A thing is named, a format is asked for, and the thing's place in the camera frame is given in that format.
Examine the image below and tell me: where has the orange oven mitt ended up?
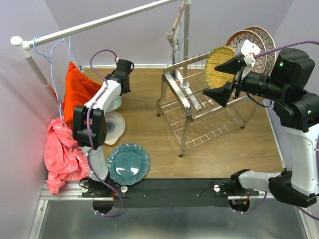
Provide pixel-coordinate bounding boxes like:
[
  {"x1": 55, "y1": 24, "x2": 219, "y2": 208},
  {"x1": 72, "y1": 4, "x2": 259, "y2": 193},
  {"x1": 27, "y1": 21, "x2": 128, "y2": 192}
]
[{"x1": 62, "y1": 61, "x2": 101, "y2": 129}]

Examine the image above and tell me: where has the blue wire hanger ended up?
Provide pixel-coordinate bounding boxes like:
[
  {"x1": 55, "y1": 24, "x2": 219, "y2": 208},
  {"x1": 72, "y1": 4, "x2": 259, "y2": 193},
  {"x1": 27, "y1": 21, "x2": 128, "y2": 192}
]
[{"x1": 31, "y1": 36, "x2": 72, "y2": 122}]

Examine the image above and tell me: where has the large floral plate brown rim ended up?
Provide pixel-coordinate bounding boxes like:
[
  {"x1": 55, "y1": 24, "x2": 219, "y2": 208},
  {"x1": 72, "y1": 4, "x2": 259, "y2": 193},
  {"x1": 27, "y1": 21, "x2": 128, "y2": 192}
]
[{"x1": 246, "y1": 26, "x2": 276, "y2": 75}]

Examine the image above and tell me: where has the metal dish rack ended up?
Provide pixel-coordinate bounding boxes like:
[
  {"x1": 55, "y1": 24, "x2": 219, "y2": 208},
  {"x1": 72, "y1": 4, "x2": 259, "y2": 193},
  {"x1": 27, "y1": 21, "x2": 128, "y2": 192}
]
[{"x1": 157, "y1": 47, "x2": 264, "y2": 157}]

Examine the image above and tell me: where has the grey hanging cloth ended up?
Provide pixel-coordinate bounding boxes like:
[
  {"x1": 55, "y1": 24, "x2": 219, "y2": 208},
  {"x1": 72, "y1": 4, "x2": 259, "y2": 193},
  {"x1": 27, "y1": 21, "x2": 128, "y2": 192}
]
[{"x1": 171, "y1": 13, "x2": 184, "y2": 64}]

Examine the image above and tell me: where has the pink plastic bag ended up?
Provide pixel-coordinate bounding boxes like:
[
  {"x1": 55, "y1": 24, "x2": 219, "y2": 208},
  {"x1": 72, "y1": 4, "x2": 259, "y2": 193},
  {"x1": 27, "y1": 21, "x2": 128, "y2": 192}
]
[{"x1": 44, "y1": 117, "x2": 90, "y2": 195}]

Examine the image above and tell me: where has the teal scalloped plate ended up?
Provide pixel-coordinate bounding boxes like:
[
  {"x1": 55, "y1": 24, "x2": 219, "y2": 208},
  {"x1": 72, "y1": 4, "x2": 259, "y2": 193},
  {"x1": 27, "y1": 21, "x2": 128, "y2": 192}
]
[{"x1": 107, "y1": 143, "x2": 150, "y2": 186}]

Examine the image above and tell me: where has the woven bamboo plate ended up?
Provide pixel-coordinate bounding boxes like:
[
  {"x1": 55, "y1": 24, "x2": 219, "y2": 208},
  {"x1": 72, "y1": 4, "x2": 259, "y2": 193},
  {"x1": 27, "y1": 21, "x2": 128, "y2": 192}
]
[{"x1": 204, "y1": 46, "x2": 237, "y2": 90}]

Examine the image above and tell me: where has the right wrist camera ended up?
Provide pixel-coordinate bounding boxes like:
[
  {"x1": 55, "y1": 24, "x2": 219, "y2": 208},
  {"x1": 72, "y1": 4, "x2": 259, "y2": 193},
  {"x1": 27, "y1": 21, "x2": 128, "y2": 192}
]
[{"x1": 234, "y1": 40, "x2": 261, "y2": 79}]

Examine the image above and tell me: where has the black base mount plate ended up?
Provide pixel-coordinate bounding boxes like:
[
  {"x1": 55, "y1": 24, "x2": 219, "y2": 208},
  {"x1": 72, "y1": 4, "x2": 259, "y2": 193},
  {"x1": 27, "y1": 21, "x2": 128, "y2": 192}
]
[{"x1": 79, "y1": 178, "x2": 259, "y2": 209}]

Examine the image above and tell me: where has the white clothes rail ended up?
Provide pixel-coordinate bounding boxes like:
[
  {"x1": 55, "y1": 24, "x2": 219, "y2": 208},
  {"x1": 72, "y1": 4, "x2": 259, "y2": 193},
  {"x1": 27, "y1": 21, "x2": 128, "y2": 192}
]
[{"x1": 10, "y1": 0, "x2": 192, "y2": 110}]

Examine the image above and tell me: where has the wooden clip hanger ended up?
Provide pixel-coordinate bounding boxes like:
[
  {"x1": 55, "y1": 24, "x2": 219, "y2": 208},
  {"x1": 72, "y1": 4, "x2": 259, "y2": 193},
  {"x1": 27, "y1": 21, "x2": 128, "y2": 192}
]
[{"x1": 165, "y1": 0, "x2": 185, "y2": 48}]

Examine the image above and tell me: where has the light blue divided tray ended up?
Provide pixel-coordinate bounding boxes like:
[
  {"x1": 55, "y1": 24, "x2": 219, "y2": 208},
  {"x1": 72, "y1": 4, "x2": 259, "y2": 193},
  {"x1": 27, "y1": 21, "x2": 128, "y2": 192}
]
[{"x1": 107, "y1": 96, "x2": 122, "y2": 112}]

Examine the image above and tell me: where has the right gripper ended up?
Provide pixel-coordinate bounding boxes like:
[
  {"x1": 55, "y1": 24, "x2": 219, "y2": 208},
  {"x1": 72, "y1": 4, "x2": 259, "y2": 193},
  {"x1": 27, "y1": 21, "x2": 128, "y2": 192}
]
[{"x1": 202, "y1": 56, "x2": 287, "y2": 107}]

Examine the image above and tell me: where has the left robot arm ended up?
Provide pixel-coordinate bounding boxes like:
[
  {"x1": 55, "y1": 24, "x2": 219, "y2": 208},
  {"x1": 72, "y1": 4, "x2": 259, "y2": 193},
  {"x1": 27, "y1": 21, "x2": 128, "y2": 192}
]
[{"x1": 73, "y1": 58, "x2": 135, "y2": 197}]

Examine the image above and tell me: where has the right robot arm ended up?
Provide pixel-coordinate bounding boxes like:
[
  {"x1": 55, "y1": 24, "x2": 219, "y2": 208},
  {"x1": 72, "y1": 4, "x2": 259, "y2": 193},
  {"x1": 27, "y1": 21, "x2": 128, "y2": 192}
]
[{"x1": 203, "y1": 48, "x2": 319, "y2": 208}]

